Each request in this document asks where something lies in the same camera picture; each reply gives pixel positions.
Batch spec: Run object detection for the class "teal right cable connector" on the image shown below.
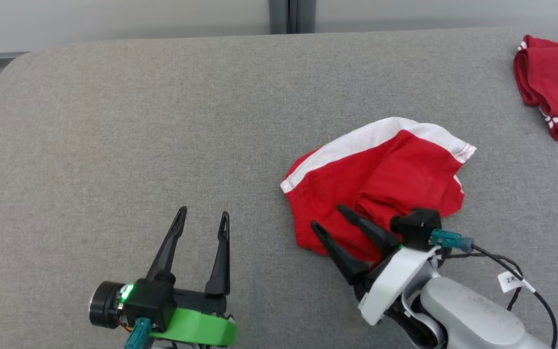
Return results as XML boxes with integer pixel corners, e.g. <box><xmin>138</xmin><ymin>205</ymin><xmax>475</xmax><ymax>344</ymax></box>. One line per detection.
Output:
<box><xmin>430</xmin><ymin>228</ymin><xmax>475</xmax><ymax>254</ymax></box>

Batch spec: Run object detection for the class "red and white jersey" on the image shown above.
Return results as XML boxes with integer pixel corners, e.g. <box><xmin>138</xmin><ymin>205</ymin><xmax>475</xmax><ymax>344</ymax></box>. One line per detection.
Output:
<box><xmin>512</xmin><ymin>34</ymin><xmax>558</xmax><ymax>142</ymax></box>

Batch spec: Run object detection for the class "grey partition post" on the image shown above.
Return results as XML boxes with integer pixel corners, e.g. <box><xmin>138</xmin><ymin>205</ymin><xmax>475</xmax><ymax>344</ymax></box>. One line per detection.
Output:
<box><xmin>268</xmin><ymin>0</ymin><xmax>317</xmax><ymax>35</ymax></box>

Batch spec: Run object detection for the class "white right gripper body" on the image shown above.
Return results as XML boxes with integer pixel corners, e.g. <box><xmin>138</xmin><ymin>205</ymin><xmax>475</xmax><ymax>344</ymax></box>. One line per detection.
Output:
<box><xmin>354</xmin><ymin>245</ymin><xmax>442</xmax><ymax>327</ymax></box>

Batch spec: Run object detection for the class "grey fabric sofa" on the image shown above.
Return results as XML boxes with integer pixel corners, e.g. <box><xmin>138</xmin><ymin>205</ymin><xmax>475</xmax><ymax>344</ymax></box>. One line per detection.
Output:
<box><xmin>0</xmin><ymin>27</ymin><xmax>558</xmax><ymax>349</ymax></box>

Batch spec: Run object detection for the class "teal cable connector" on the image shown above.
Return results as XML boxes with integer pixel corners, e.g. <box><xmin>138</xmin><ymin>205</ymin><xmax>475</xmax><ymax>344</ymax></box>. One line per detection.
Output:
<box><xmin>124</xmin><ymin>317</ymin><xmax>153</xmax><ymax>349</ymax></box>
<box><xmin>430</xmin><ymin>228</ymin><xmax>475</xmax><ymax>254</ymax></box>

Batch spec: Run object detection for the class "teal left cable connector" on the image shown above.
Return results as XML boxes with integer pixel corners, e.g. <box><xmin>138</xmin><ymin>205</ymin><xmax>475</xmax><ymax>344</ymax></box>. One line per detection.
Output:
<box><xmin>124</xmin><ymin>317</ymin><xmax>153</xmax><ymax>349</ymax></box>

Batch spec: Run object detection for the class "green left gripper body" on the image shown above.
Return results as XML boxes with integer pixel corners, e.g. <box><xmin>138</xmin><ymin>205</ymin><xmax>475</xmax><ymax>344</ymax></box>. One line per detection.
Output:
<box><xmin>89</xmin><ymin>281</ymin><xmax>238</xmax><ymax>348</ymax></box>

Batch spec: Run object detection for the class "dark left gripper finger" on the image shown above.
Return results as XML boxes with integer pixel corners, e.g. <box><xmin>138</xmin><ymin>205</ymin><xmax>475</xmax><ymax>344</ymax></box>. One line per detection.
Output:
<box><xmin>145</xmin><ymin>206</ymin><xmax>188</xmax><ymax>285</ymax></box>
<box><xmin>204</xmin><ymin>211</ymin><xmax>232</xmax><ymax>298</ymax></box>

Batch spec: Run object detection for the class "red and white shirt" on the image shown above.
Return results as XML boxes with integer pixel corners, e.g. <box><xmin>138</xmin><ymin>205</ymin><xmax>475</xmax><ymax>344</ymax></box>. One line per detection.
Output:
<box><xmin>280</xmin><ymin>116</ymin><xmax>478</xmax><ymax>265</ymax></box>

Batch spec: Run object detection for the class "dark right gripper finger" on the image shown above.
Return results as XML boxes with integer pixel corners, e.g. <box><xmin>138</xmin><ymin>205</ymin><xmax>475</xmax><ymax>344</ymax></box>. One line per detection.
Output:
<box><xmin>337</xmin><ymin>204</ymin><xmax>402</xmax><ymax>258</ymax></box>
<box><xmin>310</xmin><ymin>221</ymin><xmax>372</xmax><ymax>286</ymax></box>

